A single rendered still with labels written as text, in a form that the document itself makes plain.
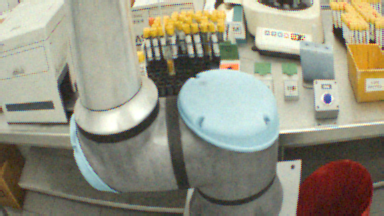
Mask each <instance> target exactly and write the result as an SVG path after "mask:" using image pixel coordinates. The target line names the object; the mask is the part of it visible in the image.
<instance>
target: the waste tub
mask: <svg viewBox="0 0 384 216"><path fill-rule="evenodd" d="M345 44H346V45H347V46H346V47H347V61H348V63H347V66H348V72H347V73H348V76H349V79H350V82H351V85H352V87H353V91H354V95H355V98H356V102H357V103H366V102H372V101H375V102H377V101H382V100H384V53H383V51H382V49H381V47H380V45H379V44H369V43H368V44H365V43H363V44H362V43H359V44H358V43H350V42H349V43H345Z"/></svg>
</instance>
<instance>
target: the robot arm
mask: <svg viewBox="0 0 384 216"><path fill-rule="evenodd" d="M130 3H131V2H130V0H64V5H65V13H66V14H65V15H66V23H67V29H68V30H67V31H68V38H69V44H70V51H71V56H72V57H71V58H72V63H73V68H74V70H73V71H74V73H75V75H74V76H75V78H76V80H75V81H76V83H77V88H78V94H79V98H78V99H77V102H76V104H75V108H74V113H73V115H72V117H71V121H70V140H71V145H72V147H73V149H74V157H75V160H76V163H77V165H78V167H79V169H80V171H81V173H82V174H83V177H84V178H85V179H86V180H87V181H88V183H89V184H90V185H92V187H94V188H96V189H97V190H102V191H109V192H117V193H118V194H119V193H125V192H126V191H127V192H133V191H135V192H140V191H143V192H147V191H153V192H154V191H161V190H163V191H169V190H177V189H181V190H184V189H192V188H194V190H193V193H192V196H191V198H190V202H189V214H190V216H278V214H279V212H280V211H281V209H282V203H283V197H284V194H283V192H284V191H283V187H282V184H281V183H280V182H281V181H280V180H279V177H278V174H277V172H276V171H277V161H278V156H277V152H278V137H279V133H280V121H279V119H278V106H277V102H276V99H275V97H274V95H273V92H272V91H271V90H270V89H269V87H268V86H267V85H266V84H265V83H264V82H263V81H261V80H258V79H256V78H255V77H254V76H252V75H250V74H247V73H243V72H240V71H237V70H233V69H218V70H211V71H207V72H203V73H200V74H198V75H197V76H196V79H194V78H191V79H189V80H188V81H187V82H186V83H185V84H184V86H183V87H182V89H180V92H179V94H178V95H175V96H167V98H159V94H158V90H157V87H156V85H155V84H154V82H153V81H152V80H150V79H149V78H148V77H146V76H145V77H143V76H141V71H140V67H139V62H138V60H139V59H138V54H137V47H136V43H135V40H136V39H135V35H134V33H135V32H134V29H133V26H134V25H133V22H132V20H133V18H132V15H131V14H132V11H131V6H130Z"/></svg>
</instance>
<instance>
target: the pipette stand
mask: <svg viewBox="0 0 384 216"><path fill-rule="evenodd" d="M299 42H300V44H299V48H300V57H301V67H302V82H303V86H304V87H307V88H314V87H313V83H314V80H329V81H332V80H334V79H335V73H334V56H333V45H329V44H323V43H317V46H318V47H316V45H315V42H311V41H304V40H300V41H299Z"/></svg>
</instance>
